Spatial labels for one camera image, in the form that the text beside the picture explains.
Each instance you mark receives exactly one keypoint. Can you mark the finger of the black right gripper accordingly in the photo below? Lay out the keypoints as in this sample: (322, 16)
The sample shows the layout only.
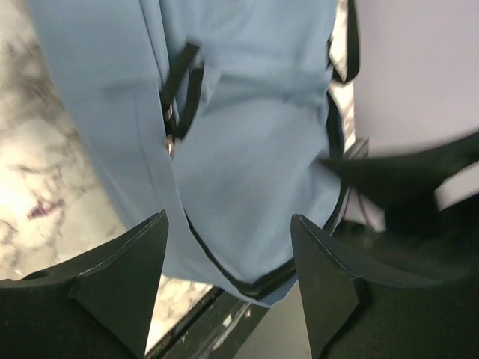
(403, 186)

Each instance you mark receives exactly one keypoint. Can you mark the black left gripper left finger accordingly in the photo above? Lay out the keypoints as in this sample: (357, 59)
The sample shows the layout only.
(98, 304)

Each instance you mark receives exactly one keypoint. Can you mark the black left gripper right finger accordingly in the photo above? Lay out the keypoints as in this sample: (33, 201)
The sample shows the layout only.
(389, 302)

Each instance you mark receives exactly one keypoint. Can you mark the blue backpack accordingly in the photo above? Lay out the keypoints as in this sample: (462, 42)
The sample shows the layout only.
(216, 112)

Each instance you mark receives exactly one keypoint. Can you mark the black mounting base plate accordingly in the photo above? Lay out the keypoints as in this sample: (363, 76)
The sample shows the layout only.
(216, 327)

